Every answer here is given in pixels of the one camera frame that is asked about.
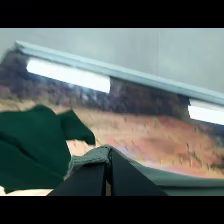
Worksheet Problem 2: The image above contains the grey-green garment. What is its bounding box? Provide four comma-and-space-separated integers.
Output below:
64, 144, 224, 197

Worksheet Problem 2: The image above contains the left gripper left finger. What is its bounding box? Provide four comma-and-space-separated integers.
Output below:
47, 162, 108, 197

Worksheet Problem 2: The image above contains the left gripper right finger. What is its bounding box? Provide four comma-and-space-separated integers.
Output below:
110, 147, 168, 197

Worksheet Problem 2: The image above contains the dark green garment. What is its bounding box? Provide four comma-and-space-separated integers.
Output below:
0, 104, 97, 195

